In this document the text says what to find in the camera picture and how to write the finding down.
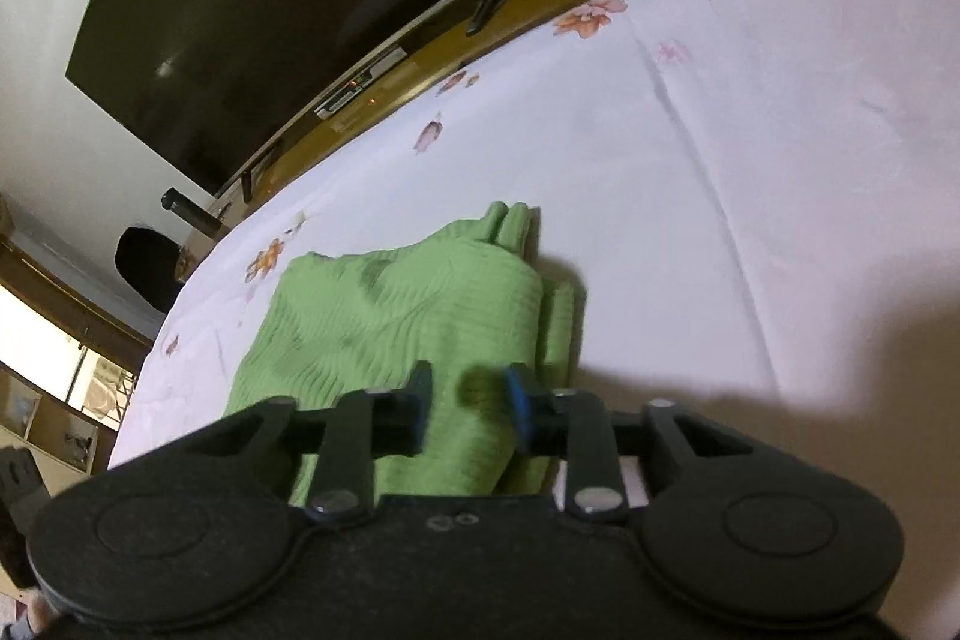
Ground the black wall television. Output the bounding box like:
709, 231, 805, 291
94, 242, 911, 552
66, 0, 554, 205

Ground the green knit garment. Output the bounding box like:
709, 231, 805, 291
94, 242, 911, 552
225, 201, 590, 510

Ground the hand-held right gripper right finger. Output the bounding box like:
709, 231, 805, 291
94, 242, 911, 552
504, 362, 758, 524

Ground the wooden shelf unit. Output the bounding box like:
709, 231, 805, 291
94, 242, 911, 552
0, 194, 155, 470

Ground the black cylindrical object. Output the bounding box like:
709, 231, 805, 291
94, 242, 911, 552
160, 187, 227, 230

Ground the wooden television console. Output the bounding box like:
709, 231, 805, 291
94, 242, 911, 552
178, 0, 785, 283

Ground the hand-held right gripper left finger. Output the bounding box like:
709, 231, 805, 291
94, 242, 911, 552
196, 361, 436, 525

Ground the black round chair back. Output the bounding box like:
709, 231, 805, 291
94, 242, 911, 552
115, 226, 185, 315

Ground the grey set-top box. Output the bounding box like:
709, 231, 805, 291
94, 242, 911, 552
315, 47, 410, 121

